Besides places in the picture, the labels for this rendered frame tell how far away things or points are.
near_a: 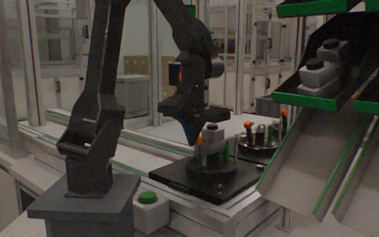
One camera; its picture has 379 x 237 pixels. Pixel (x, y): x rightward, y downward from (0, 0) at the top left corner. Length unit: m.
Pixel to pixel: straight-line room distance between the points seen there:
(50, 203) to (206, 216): 0.31
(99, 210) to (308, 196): 0.39
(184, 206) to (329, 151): 0.32
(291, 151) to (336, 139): 0.09
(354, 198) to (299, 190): 0.10
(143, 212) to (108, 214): 0.22
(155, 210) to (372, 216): 0.41
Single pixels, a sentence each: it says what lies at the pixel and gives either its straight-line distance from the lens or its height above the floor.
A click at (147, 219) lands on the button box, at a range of 0.71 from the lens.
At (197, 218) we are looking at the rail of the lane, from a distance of 0.70.
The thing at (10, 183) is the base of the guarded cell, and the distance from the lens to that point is 1.48.
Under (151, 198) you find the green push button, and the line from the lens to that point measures 0.73.
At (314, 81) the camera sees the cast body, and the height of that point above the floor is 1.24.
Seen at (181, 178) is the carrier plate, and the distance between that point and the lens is 0.82.
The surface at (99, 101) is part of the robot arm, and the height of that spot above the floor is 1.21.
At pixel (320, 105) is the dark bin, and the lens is 0.60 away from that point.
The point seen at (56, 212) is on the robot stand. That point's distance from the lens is 0.53.
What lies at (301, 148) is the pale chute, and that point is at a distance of 0.73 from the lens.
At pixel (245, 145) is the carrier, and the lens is 1.02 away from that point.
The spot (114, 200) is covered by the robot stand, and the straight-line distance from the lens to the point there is 0.53.
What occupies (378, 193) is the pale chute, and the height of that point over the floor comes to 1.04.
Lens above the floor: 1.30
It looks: 13 degrees down
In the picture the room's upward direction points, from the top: straight up
